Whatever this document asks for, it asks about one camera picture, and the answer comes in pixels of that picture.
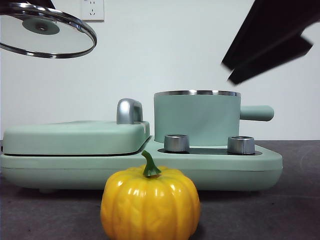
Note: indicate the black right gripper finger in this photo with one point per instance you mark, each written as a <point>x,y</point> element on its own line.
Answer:
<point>270,30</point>
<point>275,61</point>

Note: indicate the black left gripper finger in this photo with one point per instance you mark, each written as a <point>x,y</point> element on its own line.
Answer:
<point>46,3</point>

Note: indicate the glass lid with green knob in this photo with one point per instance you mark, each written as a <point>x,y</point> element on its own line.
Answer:
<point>41,27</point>

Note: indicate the yellow toy pumpkin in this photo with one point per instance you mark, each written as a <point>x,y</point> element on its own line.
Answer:
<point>150,205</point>

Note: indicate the mint green steamer pot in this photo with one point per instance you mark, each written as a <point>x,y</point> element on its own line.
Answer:
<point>195,117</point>

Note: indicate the silver control knob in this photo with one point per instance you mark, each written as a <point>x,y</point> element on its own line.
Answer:
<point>241,146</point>
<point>176,143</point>

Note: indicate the mint green breakfast machine base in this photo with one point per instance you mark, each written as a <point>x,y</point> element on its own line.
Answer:
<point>225,172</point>

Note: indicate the white wall socket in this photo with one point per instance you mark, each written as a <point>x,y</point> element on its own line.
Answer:
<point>93,10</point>

